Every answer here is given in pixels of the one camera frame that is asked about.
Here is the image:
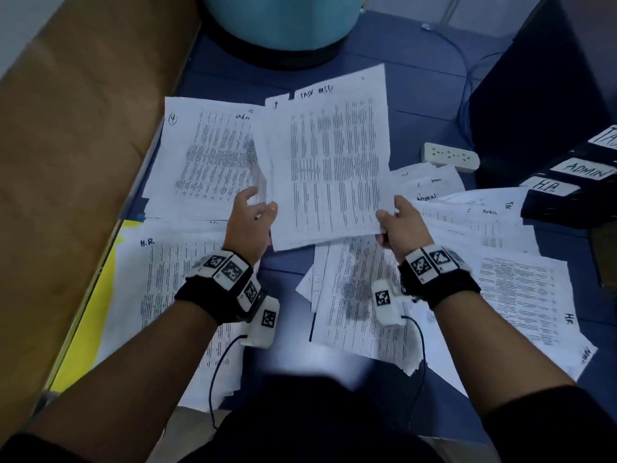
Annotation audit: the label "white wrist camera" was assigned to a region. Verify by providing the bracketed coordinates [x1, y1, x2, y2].
[241, 296, 282, 349]
[371, 278, 411, 328]

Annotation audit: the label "person's left hand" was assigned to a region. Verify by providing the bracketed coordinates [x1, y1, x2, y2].
[224, 186, 279, 266]

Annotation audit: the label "white partition panel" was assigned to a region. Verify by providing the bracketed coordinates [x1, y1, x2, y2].
[366, 0, 546, 37]

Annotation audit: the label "person's right hand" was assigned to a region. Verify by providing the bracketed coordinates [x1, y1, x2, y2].
[376, 195, 435, 264]

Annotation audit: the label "black marker wristband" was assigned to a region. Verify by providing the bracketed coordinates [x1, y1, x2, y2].
[398, 244, 482, 309]
[174, 248, 264, 325]

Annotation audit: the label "person's left forearm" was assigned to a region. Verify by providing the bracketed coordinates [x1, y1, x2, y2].
[24, 302, 218, 463]

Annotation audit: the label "yellow folder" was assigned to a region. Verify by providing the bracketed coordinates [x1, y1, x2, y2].
[50, 219, 144, 394]

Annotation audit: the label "thin power cable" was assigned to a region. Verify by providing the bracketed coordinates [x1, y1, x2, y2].
[421, 24, 503, 145]

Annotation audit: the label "white power strip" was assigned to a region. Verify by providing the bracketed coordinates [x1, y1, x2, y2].
[420, 141, 481, 172]

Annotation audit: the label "neat stack of printed papers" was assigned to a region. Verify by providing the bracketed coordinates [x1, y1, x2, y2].
[251, 63, 393, 253]
[96, 219, 260, 413]
[141, 96, 264, 222]

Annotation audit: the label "pile of printed papers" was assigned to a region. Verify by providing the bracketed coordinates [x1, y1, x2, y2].
[296, 161, 599, 396]

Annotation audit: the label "teal cylindrical barrel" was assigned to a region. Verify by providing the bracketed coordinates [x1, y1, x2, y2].
[199, 0, 366, 68]

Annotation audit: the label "person's right forearm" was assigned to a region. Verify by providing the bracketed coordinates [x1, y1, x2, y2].
[432, 292, 580, 415]

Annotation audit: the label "person's dark trousers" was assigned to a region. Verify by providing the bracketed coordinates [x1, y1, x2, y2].
[0, 376, 617, 463]

